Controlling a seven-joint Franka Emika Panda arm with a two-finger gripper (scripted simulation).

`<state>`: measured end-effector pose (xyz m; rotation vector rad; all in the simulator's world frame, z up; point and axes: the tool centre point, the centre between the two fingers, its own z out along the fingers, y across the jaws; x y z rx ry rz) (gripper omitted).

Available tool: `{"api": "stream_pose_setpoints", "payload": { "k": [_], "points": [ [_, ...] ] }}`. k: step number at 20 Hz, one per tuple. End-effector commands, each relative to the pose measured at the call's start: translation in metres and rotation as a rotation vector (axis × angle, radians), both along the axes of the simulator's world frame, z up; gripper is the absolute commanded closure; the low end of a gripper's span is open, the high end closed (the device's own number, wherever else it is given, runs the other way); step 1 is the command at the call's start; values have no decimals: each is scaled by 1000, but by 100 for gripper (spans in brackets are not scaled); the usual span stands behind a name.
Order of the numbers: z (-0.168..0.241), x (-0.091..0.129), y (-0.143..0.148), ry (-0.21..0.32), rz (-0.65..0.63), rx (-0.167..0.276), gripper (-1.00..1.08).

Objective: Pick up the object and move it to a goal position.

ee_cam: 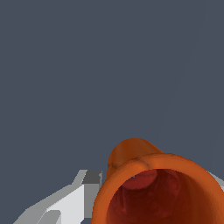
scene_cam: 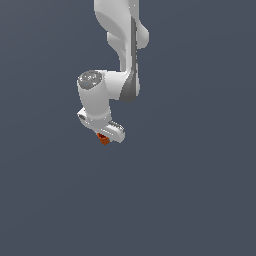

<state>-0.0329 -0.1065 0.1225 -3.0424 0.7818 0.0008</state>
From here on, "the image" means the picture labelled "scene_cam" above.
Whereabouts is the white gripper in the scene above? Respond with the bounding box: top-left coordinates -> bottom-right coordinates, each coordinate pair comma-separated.
76,106 -> 127,145

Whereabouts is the small orange-red cube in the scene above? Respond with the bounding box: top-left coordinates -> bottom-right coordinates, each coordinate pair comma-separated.
96,132 -> 111,146

